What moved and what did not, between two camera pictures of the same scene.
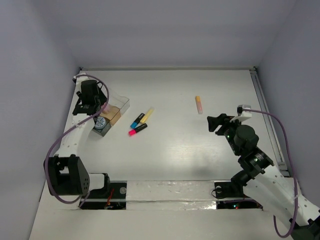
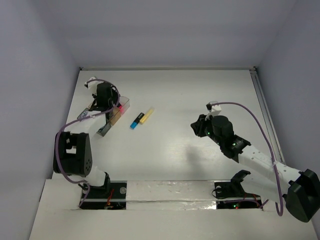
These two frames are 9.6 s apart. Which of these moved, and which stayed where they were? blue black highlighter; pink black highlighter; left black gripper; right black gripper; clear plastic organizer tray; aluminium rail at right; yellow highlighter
Moved: pink black highlighter; right black gripper; left black gripper
Stayed: blue black highlighter; aluminium rail at right; clear plastic organizer tray; yellow highlighter
